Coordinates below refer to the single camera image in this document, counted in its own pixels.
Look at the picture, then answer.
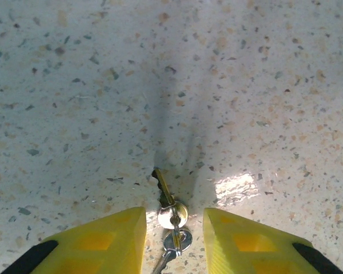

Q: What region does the metal key ring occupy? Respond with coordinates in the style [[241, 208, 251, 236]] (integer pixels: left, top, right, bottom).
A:
[[169, 214, 184, 256]]

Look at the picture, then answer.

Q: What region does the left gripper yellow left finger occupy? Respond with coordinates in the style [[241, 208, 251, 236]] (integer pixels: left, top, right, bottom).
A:
[[0, 206, 147, 274]]

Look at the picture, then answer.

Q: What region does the silver key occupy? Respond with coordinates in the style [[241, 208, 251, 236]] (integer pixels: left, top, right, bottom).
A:
[[151, 227, 193, 274]]

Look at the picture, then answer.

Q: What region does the brass key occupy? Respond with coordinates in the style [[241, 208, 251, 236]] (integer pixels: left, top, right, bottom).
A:
[[151, 167, 190, 229]]

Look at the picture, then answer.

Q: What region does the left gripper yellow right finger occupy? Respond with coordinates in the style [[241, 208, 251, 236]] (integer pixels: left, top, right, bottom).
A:
[[202, 207, 343, 274]]

